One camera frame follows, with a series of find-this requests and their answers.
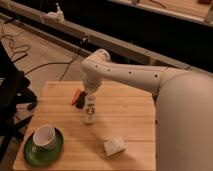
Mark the white plastic bottle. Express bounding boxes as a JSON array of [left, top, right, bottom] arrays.
[[85, 94, 95, 124]]

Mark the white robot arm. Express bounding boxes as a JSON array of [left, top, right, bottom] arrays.
[[81, 49, 213, 171]]

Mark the black rectangular block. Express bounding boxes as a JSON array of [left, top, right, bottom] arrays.
[[76, 94, 85, 109]]

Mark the white ceramic cup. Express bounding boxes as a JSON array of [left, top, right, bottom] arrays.
[[33, 125, 56, 150]]

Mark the white sponge block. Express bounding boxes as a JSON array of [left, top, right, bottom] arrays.
[[103, 137, 126, 157]]

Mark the black office chair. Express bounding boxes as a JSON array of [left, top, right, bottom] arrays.
[[0, 41, 37, 162]]

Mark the long wooden beam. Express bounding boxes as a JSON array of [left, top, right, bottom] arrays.
[[0, 0, 213, 73]]

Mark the green saucer plate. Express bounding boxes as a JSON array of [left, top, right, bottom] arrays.
[[23, 129, 64, 167]]

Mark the black floor cable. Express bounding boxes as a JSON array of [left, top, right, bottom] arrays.
[[23, 37, 90, 82]]

